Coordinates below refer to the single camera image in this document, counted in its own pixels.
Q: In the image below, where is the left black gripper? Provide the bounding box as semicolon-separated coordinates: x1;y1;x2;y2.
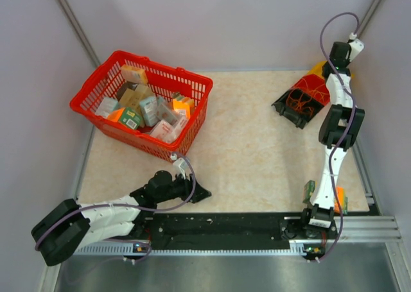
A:
155;170;211;203

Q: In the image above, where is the orange wire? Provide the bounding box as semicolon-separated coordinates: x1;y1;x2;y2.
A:
286;88;317;121
313;83;331;100

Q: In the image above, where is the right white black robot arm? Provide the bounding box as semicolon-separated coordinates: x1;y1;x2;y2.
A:
299;39;365;238

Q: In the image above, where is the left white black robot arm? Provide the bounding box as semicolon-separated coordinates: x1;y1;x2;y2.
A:
31;170;212;266

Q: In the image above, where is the pink white box in basket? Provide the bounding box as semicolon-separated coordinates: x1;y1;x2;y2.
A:
150;117;188;144

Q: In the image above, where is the bright orange pack in basket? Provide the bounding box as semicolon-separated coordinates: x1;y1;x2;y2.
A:
172;95;195;119

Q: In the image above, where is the red plastic shopping basket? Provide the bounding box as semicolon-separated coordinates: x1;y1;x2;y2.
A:
69;50;213;161

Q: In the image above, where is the pale blue box in basket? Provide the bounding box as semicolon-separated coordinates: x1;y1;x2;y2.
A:
139;96;159;126

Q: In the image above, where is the green orange box in basket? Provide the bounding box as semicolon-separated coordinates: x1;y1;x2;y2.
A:
107;107;142;130

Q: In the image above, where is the green orange sponge pack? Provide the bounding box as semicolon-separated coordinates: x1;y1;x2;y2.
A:
302;180;348;215

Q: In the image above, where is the tan box in basket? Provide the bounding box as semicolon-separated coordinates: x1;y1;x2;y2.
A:
119;84;154;109

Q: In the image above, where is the black plastic bin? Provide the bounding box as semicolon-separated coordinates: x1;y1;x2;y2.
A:
271;89;324;129

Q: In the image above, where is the red plastic bin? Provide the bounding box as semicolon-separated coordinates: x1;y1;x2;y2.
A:
291;75;330;106

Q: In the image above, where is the yellow plastic bin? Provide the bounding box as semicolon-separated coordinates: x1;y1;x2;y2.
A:
307;60;354;80

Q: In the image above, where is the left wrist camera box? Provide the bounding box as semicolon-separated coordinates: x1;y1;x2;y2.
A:
170;153;189;179

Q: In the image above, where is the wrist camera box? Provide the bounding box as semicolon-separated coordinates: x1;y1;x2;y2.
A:
347;33;364;62
170;153;189;179

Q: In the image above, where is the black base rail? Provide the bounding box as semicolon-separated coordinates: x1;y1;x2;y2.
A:
64;211;402;257

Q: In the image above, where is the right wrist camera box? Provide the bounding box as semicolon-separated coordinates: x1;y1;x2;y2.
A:
347;33;364;62

